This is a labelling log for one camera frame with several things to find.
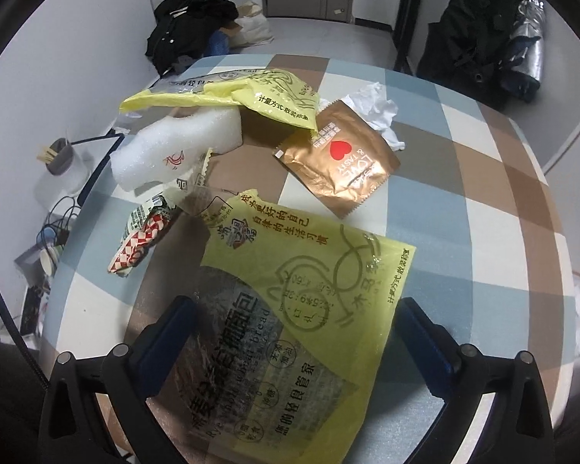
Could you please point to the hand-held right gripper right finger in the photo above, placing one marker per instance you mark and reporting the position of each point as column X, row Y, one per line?
column 423, row 348

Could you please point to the black clothes pile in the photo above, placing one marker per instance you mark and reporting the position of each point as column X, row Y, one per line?
column 183, row 29

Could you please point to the gold snack wrapper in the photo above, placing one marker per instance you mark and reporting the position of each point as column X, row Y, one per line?
column 338, row 169

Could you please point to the paper cup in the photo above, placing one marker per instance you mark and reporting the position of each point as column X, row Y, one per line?
column 51, row 261

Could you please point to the white bedside table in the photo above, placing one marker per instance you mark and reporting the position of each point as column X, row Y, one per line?
column 96, row 154

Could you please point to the black hanging coat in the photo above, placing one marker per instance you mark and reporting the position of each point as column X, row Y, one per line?
column 469, row 43

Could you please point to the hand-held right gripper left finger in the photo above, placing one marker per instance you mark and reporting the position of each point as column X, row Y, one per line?
column 171, row 343

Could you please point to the silver folded umbrella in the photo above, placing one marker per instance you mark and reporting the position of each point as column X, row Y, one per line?
column 531, row 53

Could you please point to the beige tote bag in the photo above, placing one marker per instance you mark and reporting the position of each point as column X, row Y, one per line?
column 254, row 29

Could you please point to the yellow bread wrapper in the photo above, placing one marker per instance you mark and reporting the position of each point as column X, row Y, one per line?
column 270, row 99
column 309, row 309

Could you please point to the white tissue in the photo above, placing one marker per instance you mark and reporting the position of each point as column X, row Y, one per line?
column 374, row 104

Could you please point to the white foam piece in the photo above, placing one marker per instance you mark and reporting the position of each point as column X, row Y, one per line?
column 174, row 150

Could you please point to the red white checked wrapper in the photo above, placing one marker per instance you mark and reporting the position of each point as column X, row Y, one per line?
column 142, row 241

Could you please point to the white reed diffuser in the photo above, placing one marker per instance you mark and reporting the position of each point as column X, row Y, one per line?
column 63, row 174

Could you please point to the clear plastic wrapper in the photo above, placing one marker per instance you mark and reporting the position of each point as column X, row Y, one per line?
column 193, row 200

